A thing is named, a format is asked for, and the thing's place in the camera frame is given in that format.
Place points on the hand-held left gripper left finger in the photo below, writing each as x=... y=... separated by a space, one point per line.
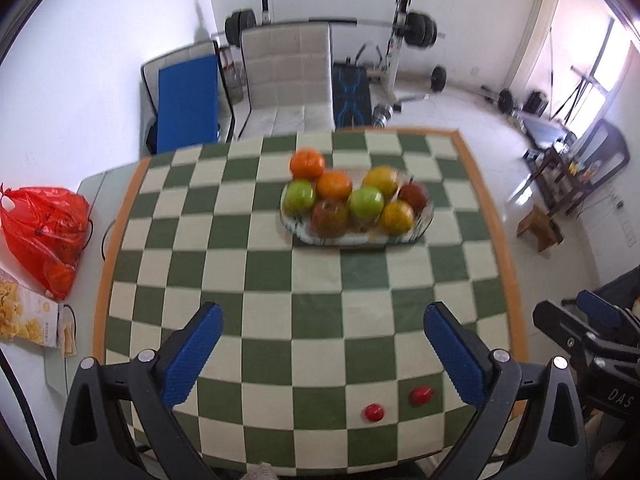
x=192 y=360

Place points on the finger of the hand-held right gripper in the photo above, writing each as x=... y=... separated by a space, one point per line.
x=565 y=327
x=600 y=307

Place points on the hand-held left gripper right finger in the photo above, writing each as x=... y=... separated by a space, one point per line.
x=457 y=355

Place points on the yellow-orange citrus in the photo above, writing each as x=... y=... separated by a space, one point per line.
x=397 y=217

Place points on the floral oval plate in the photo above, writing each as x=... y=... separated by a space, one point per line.
x=350 y=239

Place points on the dark red apple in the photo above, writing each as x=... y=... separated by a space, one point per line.
x=412 y=196

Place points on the green apple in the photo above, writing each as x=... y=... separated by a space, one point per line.
x=299 y=195
x=366 y=203

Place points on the mottled brown apple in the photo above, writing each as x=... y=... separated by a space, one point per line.
x=329 y=217

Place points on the pale yellow citrus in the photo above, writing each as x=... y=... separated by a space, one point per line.
x=381 y=181

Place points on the orange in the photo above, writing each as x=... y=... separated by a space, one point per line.
x=333 y=185
x=307 y=163

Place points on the small red apple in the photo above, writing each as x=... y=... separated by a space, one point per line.
x=421 y=396
x=373 y=412

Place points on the small wooden stool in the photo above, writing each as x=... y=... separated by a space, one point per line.
x=540 y=225

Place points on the green white checkered tablecloth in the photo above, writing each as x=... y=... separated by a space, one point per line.
x=310 y=310

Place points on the grey slipper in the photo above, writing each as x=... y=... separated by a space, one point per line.
x=261 y=472

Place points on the dark wooden side table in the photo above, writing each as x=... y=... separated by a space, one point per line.
x=607 y=150

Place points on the yellow snack box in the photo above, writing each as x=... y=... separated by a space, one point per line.
x=25 y=320

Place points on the red plastic bag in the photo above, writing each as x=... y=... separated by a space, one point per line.
x=45 y=235

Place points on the black box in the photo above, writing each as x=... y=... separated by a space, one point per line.
x=536 y=102

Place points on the curl bar with plates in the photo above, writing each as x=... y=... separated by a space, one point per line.
x=505 y=101

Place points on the blue mat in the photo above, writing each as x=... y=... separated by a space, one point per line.
x=187 y=102

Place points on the clear water jug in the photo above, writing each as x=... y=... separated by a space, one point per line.
x=235 y=80

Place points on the black framed chair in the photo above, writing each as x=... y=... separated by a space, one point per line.
x=147 y=80

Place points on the white barbell rack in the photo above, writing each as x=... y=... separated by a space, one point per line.
x=397 y=60

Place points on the beige padded chair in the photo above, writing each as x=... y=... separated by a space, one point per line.
x=287 y=70

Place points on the barbell with black plates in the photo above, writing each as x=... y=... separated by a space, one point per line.
x=420 y=30

